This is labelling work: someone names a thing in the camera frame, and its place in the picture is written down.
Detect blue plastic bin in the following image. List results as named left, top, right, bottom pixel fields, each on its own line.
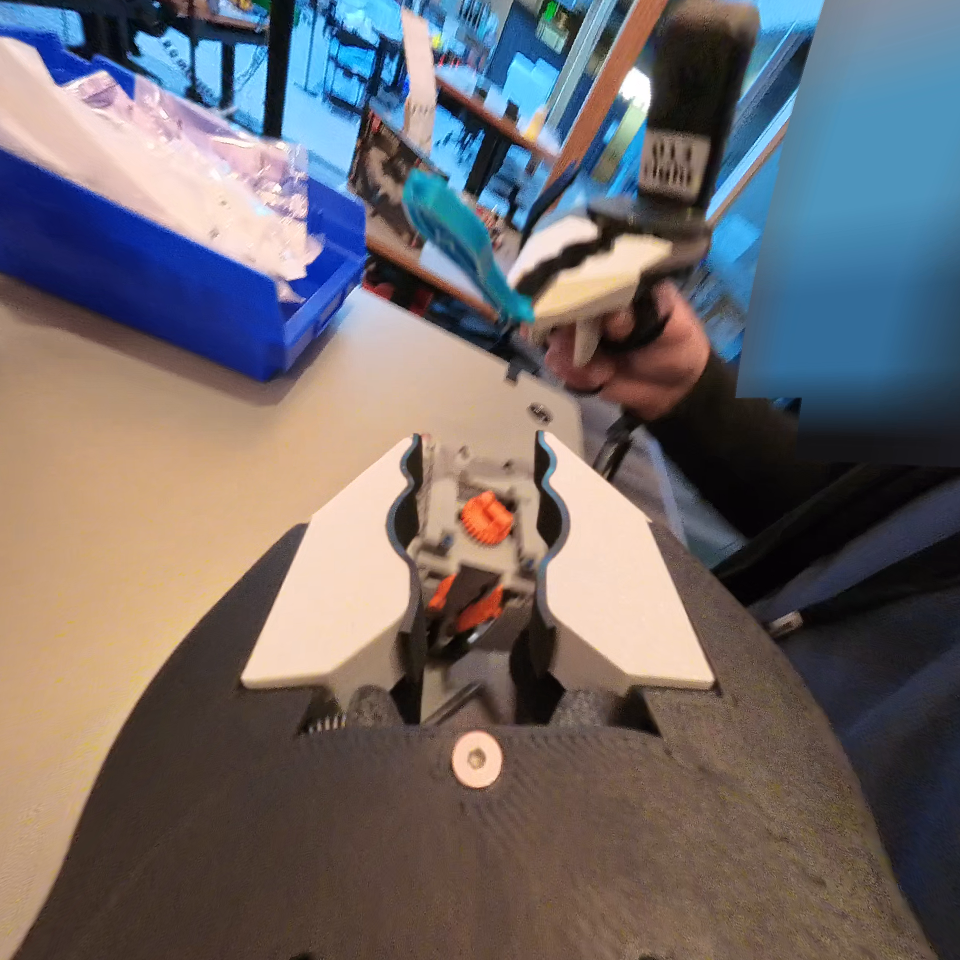
left=0, top=30, right=369, bottom=384

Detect person's right hand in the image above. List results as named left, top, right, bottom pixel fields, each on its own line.
left=543, top=288, right=714, bottom=421

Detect black metal post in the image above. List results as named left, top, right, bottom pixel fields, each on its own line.
left=261, top=0, right=298, bottom=141

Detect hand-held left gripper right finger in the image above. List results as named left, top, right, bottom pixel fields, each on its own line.
left=534, top=431, right=716, bottom=710

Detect clear plastic bags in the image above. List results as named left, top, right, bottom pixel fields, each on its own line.
left=0, top=37, right=329, bottom=303

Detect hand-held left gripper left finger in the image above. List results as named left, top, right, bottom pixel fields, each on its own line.
left=240, top=433, right=426, bottom=710

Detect teal brick separator tool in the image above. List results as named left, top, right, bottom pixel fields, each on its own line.
left=402, top=168, right=537, bottom=329

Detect person's black jacket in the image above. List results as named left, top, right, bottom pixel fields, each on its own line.
left=675, top=442, right=960, bottom=609

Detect wooden workbench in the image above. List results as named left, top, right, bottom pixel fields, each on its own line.
left=433, top=66, right=565, bottom=177

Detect grey orange brick assembly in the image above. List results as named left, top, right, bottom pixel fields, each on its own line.
left=408, top=438, right=543, bottom=663

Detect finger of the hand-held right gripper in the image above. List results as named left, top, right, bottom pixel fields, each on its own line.
left=532, top=234, right=674, bottom=333
left=508, top=216, right=603, bottom=295

